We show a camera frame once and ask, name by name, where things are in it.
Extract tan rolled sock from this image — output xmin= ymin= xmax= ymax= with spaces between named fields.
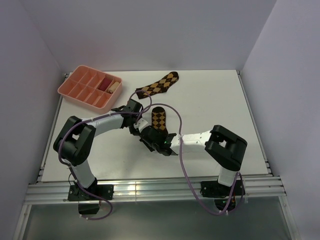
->
xmin=107 ymin=81 xmax=120 ymax=94

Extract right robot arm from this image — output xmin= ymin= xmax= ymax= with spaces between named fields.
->
xmin=134 ymin=123 xmax=248 ymax=195

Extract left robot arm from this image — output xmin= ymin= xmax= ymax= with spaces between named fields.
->
xmin=53 ymin=99 xmax=143 ymax=200

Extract dark red rolled sock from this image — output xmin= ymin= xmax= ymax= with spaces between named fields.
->
xmin=98 ymin=77 xmax=113 ymax=92

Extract pink compartment tray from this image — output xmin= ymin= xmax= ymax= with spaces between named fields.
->
xmin=57 ymin=65 xmax=123 ymax=114

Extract front aluminium rail frame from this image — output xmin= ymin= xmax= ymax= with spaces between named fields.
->
xmin=23 ymin=175 xmax=287 ymax=205

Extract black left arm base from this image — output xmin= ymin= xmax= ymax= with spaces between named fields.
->
xmin=67 ymin=183 xmax=114 ymax=216

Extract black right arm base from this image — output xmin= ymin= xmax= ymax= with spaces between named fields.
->
xmin=200 ymin=180 xmax=246 ymax=211

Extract aluminium table edge rail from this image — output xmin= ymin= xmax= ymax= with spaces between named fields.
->
xmin=236 ymin=70 xmax=273 ymax=176

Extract brown argyle sock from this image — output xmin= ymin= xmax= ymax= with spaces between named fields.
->
xmin=151 ymin=106 xmax=169 ymax=136
xmin=135 ymin=71 xmax=180 ymax=99

